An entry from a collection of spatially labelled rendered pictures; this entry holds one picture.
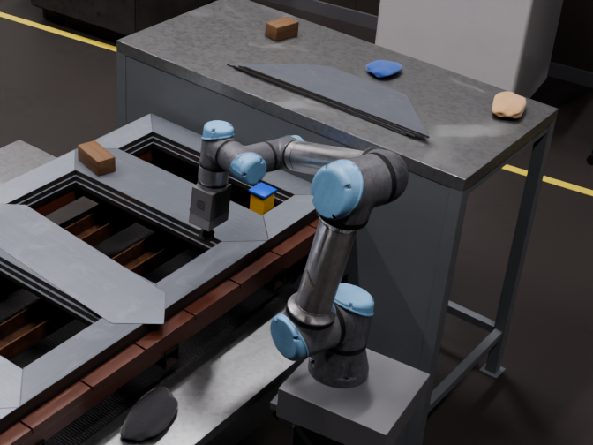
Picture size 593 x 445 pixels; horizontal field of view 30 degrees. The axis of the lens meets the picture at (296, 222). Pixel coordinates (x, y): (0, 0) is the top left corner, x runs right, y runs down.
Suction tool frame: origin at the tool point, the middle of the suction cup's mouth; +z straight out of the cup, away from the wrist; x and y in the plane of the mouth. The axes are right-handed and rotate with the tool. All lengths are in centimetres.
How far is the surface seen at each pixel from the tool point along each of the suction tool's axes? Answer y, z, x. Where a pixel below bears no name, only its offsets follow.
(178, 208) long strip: -20.3, 9.4, -23.7
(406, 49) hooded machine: -284, 45, -79
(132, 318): 26.5, 12.3, -1.3
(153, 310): 21.0, 11.9, 0.5
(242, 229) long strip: -23.0, 8.8, -3.7
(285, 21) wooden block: -104, -20, -47
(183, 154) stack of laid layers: -50, 10, -45
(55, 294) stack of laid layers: 29.2, 14.7, -24.0
